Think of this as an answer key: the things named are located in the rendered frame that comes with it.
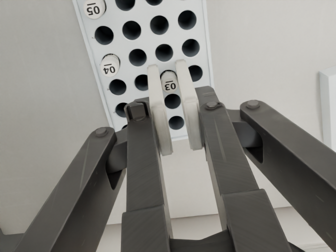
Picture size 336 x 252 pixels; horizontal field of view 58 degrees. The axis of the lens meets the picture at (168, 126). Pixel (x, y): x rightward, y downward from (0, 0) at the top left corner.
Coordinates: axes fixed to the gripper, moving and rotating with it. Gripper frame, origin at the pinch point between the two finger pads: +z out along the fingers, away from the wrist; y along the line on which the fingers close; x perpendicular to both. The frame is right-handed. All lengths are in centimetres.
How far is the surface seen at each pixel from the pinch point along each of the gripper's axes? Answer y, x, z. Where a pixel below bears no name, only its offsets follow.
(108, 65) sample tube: -3.8, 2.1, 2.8
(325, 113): 13.6, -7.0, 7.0
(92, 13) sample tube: -3.9, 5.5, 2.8
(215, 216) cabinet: 2.8, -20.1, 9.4
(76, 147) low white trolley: -9.6, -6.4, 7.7
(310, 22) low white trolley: 12.0, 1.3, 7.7
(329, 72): 13.4, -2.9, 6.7
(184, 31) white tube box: 1.6, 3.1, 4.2
